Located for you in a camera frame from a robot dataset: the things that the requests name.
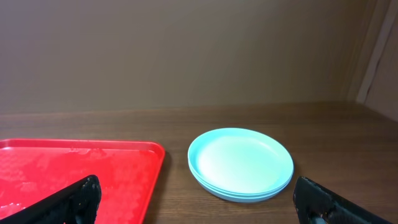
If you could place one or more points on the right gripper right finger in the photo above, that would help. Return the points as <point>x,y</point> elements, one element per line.
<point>316,204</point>

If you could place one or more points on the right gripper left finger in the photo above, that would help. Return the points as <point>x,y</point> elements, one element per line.
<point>76,204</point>

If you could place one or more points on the light blue plate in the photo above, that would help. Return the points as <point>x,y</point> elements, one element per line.
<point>217,189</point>
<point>236,199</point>
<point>240,161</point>

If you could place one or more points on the red plastic tray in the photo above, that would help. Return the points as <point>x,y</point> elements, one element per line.
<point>32,169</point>

